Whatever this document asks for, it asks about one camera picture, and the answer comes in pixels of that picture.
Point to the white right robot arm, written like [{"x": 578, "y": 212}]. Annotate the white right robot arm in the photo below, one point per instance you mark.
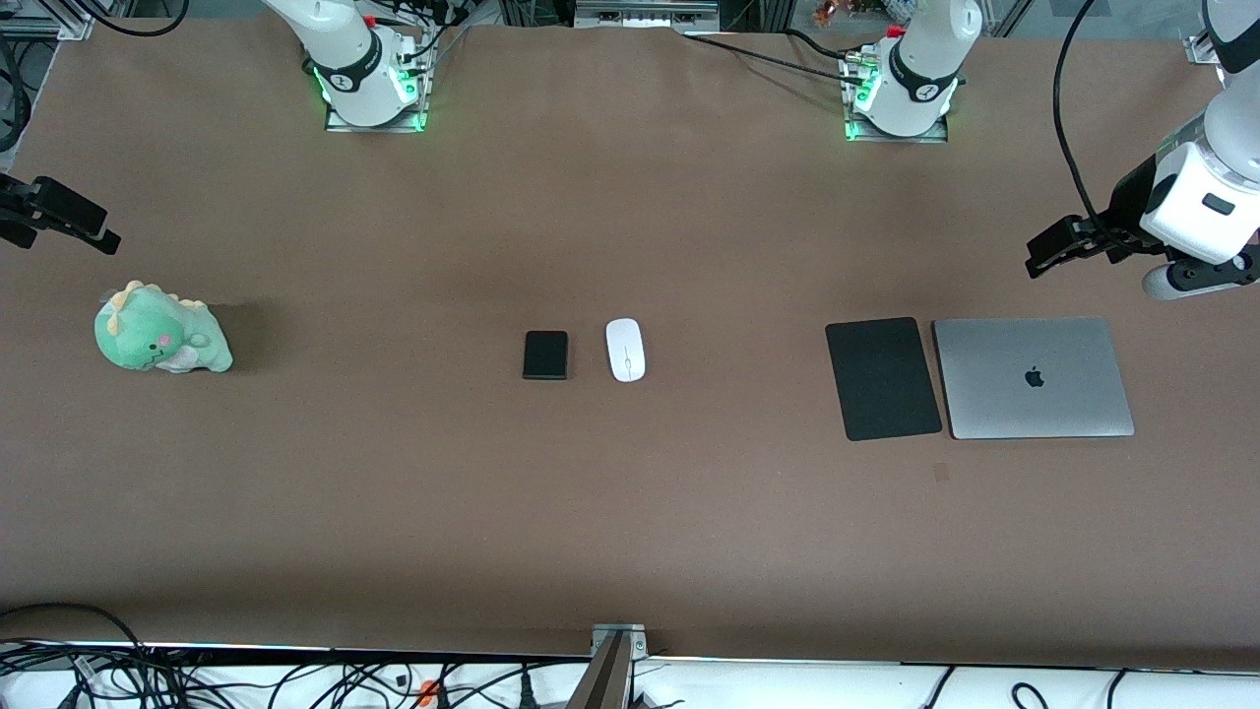
[{"x": 349, "y": 49}]

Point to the white computer mouse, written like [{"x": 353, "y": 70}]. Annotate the white computer mouse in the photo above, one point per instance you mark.
[{"x": 625, "y": 350}]

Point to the silver laptop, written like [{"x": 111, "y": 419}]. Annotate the silver laptop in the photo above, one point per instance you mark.
[{"x": 1034, "y": 379}]

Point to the aluminium frame bracket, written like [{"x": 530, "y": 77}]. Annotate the aluminium frame bracket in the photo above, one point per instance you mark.
[{"x": 645, "y": 12}]

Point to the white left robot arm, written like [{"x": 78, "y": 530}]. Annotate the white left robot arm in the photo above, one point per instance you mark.
[{"x": 920, "y": 69}]

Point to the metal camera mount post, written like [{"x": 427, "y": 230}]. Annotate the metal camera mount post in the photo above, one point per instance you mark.
[{"x": 615, "y": 679}]

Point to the green dinosaur plush toy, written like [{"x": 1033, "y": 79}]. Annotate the green dinosaur plush toy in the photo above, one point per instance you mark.
[{"x": 157, "y": 335}]

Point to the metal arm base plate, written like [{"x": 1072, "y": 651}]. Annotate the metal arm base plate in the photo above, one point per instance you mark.
[
  {"x": 896, "y": 133},
  {"x": 374, "y": 122}
]

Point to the black phone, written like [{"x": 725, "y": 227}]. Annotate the black phone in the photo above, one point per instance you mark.
[{"x": 545, "y": 354}]

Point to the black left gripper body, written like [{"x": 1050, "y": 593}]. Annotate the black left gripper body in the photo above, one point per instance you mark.
[{"x": 1128, "y": 205}]

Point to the black mouse pad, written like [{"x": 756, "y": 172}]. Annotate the black mouse pad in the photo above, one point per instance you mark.
[{"x": 883, "y": 379}]

